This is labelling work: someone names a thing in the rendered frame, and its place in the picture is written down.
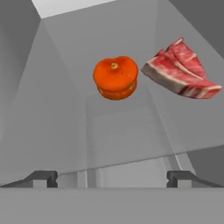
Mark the orange round squash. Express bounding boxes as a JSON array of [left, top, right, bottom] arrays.
[[92, 55, 139, 102]]

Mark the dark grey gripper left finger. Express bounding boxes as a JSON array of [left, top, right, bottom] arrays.
[[0, 170, 59, 189]]

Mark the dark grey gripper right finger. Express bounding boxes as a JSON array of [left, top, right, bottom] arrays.
[[166, 170, 224, 189]]

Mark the red raw steak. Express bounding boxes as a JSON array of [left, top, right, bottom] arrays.
[[140, 37, 223, 100]]

